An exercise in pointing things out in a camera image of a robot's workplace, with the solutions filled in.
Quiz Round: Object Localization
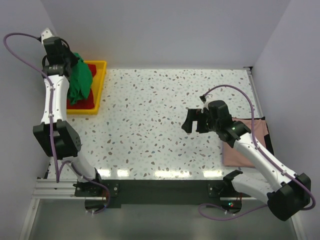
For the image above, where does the pink folded t shirt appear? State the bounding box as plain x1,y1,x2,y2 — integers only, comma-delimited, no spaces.
222,117,269,168

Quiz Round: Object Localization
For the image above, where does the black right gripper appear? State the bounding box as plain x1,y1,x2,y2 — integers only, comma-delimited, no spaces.
181,108,220,134

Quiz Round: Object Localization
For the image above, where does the red t shirt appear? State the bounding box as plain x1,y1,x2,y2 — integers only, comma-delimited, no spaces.
66,64,97,109

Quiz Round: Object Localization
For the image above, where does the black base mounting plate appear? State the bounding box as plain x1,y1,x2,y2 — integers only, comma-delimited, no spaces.
73,180,244,214

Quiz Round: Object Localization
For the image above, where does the green t shirt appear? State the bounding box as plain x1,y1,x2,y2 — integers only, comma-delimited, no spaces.
67,52,93,105

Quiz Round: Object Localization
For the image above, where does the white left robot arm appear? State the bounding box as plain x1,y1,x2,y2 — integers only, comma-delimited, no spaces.
33,28,106,197

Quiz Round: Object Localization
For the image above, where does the yellow plastic bin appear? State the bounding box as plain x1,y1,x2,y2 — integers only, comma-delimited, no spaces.
66,60,107,115

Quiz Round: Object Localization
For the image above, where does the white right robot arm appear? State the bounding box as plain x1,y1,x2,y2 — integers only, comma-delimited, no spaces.
181,100,316,221

